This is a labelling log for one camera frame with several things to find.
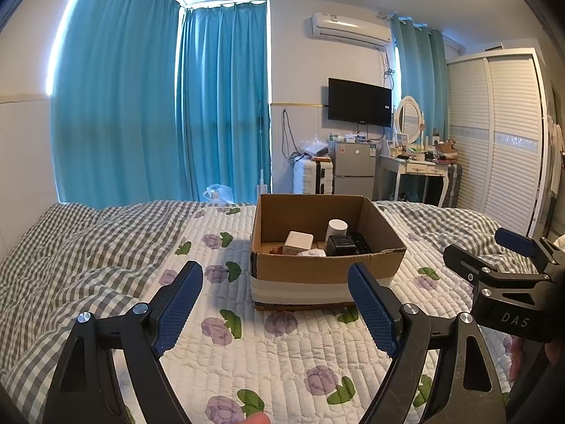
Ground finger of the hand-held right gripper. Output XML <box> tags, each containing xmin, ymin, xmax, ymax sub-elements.
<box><xmin>442</xmin><ymin>244</ymin><xmax>553</xmax><ymax>302</ymax></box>
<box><xmin>494</xmin><ymin>227</ymin><xmax>565</xmax><ymax>275</ymax></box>

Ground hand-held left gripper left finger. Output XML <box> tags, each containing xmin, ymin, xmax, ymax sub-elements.
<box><xmin>42</xmin><ymin>260</ymin><xmax>204</xmax><ymax>424</ymax></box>

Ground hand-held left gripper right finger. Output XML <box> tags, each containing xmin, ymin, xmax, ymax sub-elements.
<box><xmin>348</xmin><ymin>263</ymin><xmax>513</xmax><ymax>424</ymax></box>

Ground cardboard box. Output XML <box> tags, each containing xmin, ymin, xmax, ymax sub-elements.
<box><xmin>250</xmin><ymin>193</ymin><xmax>407</xmax><ymax>311</ymax></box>

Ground long black power bank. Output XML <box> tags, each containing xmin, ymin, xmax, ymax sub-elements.
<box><xmin>351</xmin><ymin>232</ymin><xmax>377</xmax><ymax>254</ymax></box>

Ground small black charger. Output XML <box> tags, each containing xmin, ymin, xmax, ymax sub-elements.
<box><xmin>327</xmin><ymin>235</ymin><xmax>359</xmax><ymax>257</ymax></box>

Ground white cylinder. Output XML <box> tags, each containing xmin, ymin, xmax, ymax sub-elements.
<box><xmin>327</xmin><ymin>218</ymin><xmax>348</xmax><ymax>241</ymax></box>

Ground white power adapter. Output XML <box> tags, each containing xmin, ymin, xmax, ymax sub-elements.
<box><xmin>284</xmin><ymin>230</ymin><xmax>315</xmax><ymax>256</ymax></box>

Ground person's right hand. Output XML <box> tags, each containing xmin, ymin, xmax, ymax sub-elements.
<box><xmin>544</xmin><ymin>341</ymin><xmax>564</xmax><ymax>365</ymax></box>

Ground grey suitcase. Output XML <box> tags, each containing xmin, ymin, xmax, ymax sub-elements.
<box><xmin>441</xmin><ymin>163</ymin><xmax>463</xmax><ymax>208</ymax></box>

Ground hanging pale clothes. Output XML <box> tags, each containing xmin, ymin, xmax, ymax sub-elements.
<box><xmin>546</xmin><ymin>114</ymin><xmax>565</xmax><ymax>196</ymax></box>

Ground floral white quilt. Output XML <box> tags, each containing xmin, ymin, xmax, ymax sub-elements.
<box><xmin>110</xmin><ymin>203</ymin><xmax>515</xmax><ymax>424</ymax></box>

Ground white louvred wardrobe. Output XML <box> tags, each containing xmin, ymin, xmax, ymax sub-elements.
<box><xmin>446</xmin><ymin>46</ymin><xmax>555</xmax><ymax>238</ymax></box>

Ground grey checked blanket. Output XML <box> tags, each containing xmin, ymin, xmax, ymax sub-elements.
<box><xmin>0</xmin><ymin>200</ymin><xmax>543</xmax><ymax>424</ymax></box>

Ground white dressing table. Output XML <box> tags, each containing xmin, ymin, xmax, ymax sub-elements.
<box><xmin>378</xmin><ymin>152</ymin><xmax>448</xmax><ymax>206</ymax></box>

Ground clear plastic bag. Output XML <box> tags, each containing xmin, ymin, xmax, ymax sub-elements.
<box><xmin>203</xmin><ymin>184</ymin><xmax>234</xmax><ymax>204</ymax></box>

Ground small silver fridge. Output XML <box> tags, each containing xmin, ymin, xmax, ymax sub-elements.
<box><xmin>333</xmin><ymin>141</ymin><xmax>377</xmax><ymax>198</ymax></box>

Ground white suitcase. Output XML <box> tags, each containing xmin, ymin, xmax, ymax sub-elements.
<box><xmin>292</xmin><ymin>157</ymin><xmax>335</xmax><ymax>195</ymax></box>

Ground oval white vanity mirror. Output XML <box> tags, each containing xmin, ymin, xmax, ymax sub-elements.
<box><xmin>394</xmin><ymin>95</ymin><xmax>423</xmax><ymax>145</ymax></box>

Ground white bag on suitcase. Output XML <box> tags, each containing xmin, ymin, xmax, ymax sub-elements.
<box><xmin>300</xmin><ymin>138</ymin><xmax>332</xmax><ymax>157</ymax></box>

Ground narrow turquoise curtain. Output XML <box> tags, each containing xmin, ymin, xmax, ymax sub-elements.
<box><xmin>391</xmin><ymin>14</ymin><xmax>450</xmax><ymax>141</ymax></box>

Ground wide turquoise curtain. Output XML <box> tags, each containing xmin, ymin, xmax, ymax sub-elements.
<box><xmin>45</xmin><ymin>0</ymin><xmax>187</xmax><ymax>207</ymax></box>

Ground white air conditioner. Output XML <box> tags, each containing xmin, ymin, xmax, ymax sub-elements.
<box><xmin>311</xmin><ymin>11</ymin><xmax>393</xmax><ymax>50</ymax></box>

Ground hanging wall cables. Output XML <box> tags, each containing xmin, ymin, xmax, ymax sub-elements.
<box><xmin>281</xmin><ymin>108</ymin><xmax>303</xmax><ymax>160</ymax></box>

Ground black wall television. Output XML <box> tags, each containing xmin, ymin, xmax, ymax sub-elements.
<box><xmin>328</xmin><ymin>78</ymin><xmax>393</xmax><ymax>128</ymax></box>

